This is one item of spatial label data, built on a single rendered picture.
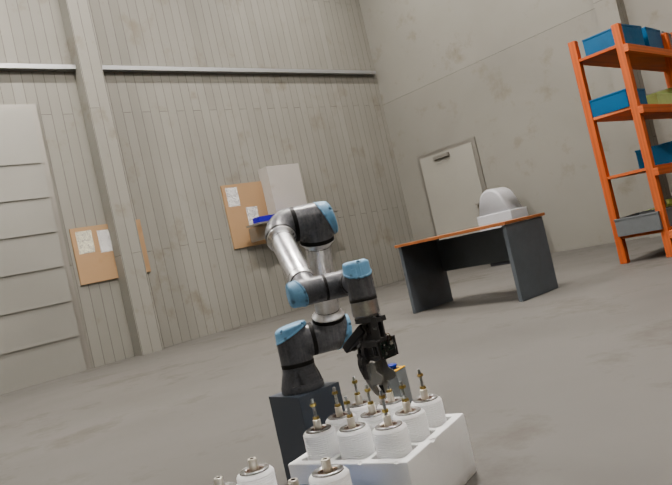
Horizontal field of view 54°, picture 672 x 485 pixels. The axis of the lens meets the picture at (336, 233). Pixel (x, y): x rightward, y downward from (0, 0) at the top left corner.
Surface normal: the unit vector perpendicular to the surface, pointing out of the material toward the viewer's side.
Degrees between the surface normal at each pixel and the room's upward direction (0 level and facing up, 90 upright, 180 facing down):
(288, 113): 90
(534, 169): 90
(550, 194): 90
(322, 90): 90
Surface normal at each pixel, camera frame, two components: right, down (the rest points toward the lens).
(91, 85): 0.63, -0.17
